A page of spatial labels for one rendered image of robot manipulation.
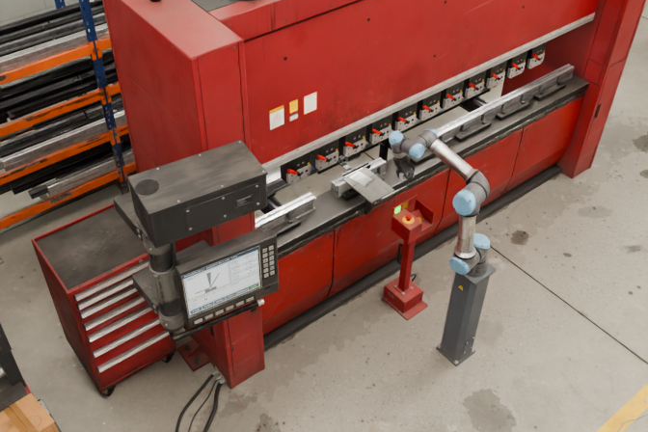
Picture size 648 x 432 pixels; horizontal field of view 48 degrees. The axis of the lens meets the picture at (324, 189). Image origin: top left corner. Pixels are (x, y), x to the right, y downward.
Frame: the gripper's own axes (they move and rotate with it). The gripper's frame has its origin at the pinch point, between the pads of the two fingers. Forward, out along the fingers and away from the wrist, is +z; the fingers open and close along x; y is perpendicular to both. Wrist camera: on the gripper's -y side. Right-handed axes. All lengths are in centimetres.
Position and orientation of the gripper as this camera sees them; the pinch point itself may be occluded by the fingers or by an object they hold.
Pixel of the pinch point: (407, 178)
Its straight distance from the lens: 408.6
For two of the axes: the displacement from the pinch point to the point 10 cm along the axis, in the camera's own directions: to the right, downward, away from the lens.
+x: -9.2, 3.9, 0.0
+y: -2.9, -7.0, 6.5
